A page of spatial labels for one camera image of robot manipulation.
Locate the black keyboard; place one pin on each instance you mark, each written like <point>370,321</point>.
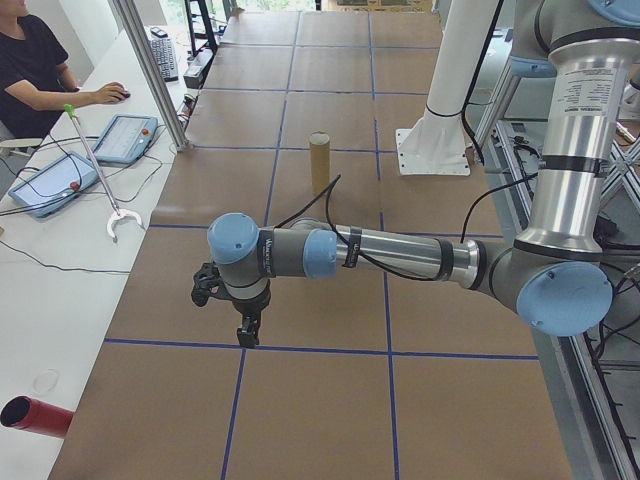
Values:
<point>164,57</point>

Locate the white desk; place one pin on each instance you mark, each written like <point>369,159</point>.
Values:
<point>50,310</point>

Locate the red tube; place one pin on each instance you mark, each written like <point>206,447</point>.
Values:
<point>37,417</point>

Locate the aluminium profile post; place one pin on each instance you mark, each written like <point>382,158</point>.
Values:
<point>150,70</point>

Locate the person in black shirt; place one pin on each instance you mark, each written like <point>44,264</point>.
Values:
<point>25,65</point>

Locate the grey power box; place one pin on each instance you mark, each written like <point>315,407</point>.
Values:
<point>196,67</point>

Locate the blue grey teach pendant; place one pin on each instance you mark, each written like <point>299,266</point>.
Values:
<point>52,186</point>
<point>125,139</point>

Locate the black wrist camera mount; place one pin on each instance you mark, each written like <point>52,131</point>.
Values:
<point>205,285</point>

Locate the reacher grabber with white claw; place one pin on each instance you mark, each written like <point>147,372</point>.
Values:
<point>95,165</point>

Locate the brown cardboard shuttlecock tube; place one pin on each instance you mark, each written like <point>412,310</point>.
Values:
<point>320,165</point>

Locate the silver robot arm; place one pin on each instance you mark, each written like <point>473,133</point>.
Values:
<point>400,250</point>

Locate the white column with base plate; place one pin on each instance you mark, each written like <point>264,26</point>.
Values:
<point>450,75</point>

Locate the dark computer mouse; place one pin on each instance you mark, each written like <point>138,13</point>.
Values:
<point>125,95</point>

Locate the black metal stand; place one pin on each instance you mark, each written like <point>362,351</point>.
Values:
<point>200,25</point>

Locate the bare person forearm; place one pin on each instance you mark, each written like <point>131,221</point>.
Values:
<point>55,97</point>

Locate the bystander hand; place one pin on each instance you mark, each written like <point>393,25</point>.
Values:
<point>111,93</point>

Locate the white stool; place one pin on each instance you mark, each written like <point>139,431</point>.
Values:
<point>17,145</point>

